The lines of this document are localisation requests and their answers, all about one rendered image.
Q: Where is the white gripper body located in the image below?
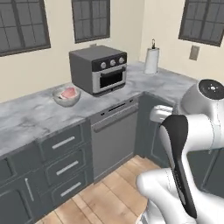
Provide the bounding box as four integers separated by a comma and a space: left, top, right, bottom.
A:
150, 104, 174, 124

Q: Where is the raw pink steak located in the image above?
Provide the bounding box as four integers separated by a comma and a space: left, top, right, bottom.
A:
60, 87, 78, 101

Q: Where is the glass bowl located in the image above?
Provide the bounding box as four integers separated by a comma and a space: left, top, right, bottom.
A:
52, 83, 82, 108

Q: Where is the white paper towel roll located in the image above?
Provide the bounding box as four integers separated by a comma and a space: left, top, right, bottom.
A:
143, 38, 161, 75

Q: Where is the grey dishwasher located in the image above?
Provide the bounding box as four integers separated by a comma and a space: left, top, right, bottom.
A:
89, 97, 140, 184

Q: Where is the grey toaster oven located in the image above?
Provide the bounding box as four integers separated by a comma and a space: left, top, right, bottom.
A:
68, 45, 129, 97

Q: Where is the small dark framed window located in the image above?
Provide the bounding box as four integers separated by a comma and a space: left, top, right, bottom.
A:
71, 0, 112, 45

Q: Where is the dark grey narrow drawer front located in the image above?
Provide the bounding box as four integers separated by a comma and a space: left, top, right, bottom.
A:
0, 144, 40, 187

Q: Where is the large dark framed window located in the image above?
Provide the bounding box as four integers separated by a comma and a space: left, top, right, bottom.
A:
0, 0, 52, 58

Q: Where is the dark grey cupboard door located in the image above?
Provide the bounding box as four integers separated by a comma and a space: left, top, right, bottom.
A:
0, 174, 39, 224

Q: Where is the dishwasher handle bar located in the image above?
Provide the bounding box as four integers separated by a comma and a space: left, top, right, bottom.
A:
92, 106, 139, 133

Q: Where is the grey wall socket plate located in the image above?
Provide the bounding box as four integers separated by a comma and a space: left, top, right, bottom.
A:
188, 45, 201, 61

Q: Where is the silver drawer handle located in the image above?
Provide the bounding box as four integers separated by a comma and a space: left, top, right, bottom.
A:
59, 181, 83, 198
51, 136, 76, 151
55, 160, 80, 177

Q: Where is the silver cupboard door handle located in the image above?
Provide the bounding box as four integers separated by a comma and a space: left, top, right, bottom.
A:
24, 177, 35, 202

